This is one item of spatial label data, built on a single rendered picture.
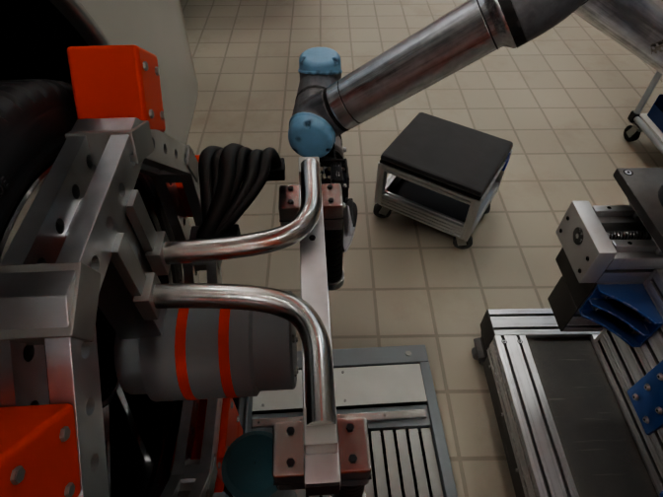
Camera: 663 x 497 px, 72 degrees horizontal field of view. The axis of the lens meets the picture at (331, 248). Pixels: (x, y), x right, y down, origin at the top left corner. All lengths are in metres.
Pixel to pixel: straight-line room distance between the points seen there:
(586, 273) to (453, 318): 0.80
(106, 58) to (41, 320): 0.30
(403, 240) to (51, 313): 1.62
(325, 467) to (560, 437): 1.01
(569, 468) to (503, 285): 0.74
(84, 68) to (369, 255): 1.41
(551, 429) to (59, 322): 1.17
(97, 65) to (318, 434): 0.43
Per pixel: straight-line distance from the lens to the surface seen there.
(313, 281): 0.51
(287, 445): 0.46
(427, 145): 1.80
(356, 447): 0.46
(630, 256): 0.98
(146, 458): 0.85
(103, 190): 0.45
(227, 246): 0.51
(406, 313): 1.67
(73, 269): 0.39
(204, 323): 0.57
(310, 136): 0.73
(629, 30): 0.90
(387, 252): 1.84
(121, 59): 0.57
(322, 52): 0.87
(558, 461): 1.34
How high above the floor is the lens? 1.39
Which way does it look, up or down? 49 degrees down
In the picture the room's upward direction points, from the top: straight up
